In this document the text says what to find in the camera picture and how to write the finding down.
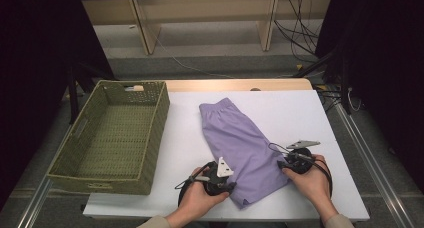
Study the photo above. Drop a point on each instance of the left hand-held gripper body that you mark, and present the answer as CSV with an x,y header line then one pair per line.
x,y
224,169

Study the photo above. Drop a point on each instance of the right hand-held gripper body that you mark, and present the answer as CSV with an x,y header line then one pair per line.
x,y
300,161

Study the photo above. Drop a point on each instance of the purple shorts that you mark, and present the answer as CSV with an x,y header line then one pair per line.
x,y
240,138

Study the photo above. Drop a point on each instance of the green woven basket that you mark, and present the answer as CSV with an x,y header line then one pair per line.
x,y
110,138

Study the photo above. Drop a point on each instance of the person's right hand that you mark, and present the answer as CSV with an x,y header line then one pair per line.
x,y
313,188

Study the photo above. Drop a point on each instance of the person's left hand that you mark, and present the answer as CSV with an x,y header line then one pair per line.
x,y
196,201

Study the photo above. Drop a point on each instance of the white table board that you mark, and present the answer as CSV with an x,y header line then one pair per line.
x,y
300,114

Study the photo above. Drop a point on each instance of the yellow tape piece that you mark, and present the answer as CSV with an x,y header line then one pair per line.
x,y
299,67

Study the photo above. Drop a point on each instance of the black curtain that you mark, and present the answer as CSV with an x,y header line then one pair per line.
x,y
33,54
383,54

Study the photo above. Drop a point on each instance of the light wooden shelf unit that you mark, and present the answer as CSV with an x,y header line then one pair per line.
x,y
206,8

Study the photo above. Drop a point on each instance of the aluminium rail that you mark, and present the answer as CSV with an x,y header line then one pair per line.
x,y
33,206
373,164

